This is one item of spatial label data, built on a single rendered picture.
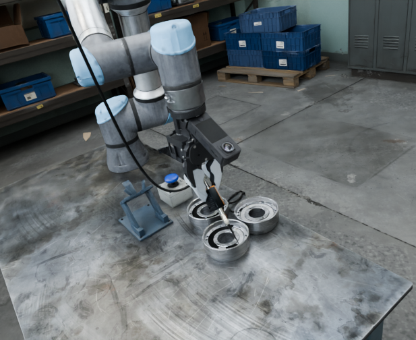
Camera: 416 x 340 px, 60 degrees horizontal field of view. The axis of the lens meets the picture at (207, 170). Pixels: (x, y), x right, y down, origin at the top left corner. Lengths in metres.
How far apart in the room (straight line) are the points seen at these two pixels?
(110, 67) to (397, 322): 1.46
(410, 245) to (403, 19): 2.56
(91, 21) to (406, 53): 3.62
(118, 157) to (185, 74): 0.66
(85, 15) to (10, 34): 3.27
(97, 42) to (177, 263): 0.49
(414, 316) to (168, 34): 1.49
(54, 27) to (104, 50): 3.51
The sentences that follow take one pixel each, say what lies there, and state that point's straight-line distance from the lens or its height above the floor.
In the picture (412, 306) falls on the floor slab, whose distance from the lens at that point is 1.81.
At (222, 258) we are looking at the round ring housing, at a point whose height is 0.82.
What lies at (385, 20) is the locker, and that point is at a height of 0.60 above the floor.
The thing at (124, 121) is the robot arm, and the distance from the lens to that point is 1.23.
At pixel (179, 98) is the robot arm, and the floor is 1.16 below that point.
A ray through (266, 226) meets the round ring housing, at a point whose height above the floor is 0.82.
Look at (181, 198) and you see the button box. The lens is 1.01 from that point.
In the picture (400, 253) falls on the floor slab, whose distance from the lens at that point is 2.03.
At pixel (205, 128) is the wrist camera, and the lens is 0.69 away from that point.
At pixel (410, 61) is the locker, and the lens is 4.17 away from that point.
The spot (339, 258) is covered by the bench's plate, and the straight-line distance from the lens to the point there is 0.80.
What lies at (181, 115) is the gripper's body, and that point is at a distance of 0.69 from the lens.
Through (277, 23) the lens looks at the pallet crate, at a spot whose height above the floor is 0.66.
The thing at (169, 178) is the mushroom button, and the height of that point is 0.87.
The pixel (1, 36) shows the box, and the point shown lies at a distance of 4.11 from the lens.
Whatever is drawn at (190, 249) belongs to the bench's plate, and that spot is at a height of 0.80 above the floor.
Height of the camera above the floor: 1.35
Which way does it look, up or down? 29 degrees down
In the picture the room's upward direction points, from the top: 11 degrees counter-clockwise
